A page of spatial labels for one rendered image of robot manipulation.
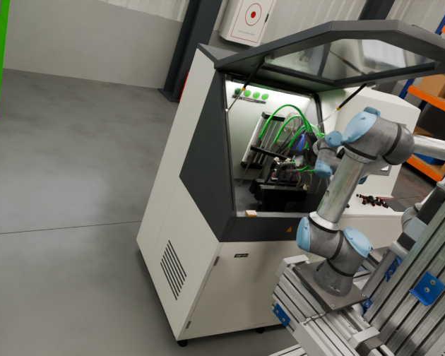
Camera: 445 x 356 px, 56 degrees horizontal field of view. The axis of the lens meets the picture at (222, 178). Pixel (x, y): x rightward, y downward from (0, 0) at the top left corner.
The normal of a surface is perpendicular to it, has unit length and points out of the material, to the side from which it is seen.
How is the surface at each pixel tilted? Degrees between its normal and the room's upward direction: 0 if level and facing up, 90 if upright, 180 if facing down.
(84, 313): 0
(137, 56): 90
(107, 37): 90
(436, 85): 90
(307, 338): 90
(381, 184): 76
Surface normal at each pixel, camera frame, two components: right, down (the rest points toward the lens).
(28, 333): 0.33, -0.83
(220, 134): -0.85, -0.06
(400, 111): 0.48, 0.34
